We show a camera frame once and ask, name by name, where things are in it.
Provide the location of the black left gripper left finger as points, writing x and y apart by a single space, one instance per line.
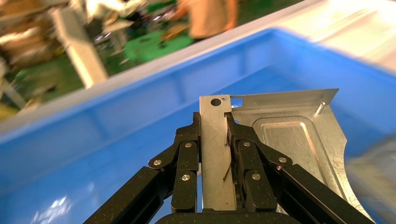
185 160

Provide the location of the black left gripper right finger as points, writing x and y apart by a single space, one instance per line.
256 173

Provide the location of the silver sheet metal part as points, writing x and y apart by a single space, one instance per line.
294 139

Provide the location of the blue plastic bin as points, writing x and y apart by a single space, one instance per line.
92 139

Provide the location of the person in yellow coat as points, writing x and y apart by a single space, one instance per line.
210 15

